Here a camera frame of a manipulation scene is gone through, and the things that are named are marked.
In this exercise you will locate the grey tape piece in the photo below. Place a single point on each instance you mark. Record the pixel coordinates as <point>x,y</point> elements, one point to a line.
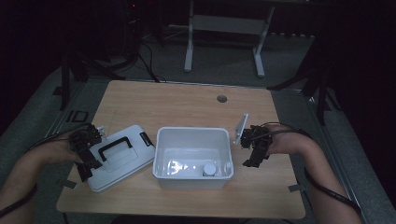
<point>70,184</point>
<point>294,188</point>

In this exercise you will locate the person's right hand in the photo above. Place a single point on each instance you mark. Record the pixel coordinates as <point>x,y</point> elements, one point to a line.
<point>288,141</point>

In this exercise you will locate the small white bottle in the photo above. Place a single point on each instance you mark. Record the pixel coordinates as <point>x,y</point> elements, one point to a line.
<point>209,169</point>

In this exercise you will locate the white metal table frame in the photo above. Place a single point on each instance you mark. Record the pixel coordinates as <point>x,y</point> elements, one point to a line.
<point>229,24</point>

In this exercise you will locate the white plastic storage box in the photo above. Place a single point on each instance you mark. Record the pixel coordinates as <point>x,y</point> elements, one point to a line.
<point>190,146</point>

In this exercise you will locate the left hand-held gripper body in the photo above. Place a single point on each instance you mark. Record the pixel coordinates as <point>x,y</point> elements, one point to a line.
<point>84,138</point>

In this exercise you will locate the person's left hand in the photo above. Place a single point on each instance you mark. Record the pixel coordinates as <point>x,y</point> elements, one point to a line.
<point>59,152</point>

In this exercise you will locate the black metal stand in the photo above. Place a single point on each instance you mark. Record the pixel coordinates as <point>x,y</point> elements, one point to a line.
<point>65,87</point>
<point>320,93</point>

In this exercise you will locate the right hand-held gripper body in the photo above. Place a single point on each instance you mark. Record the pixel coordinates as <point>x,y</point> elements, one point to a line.
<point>257,138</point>

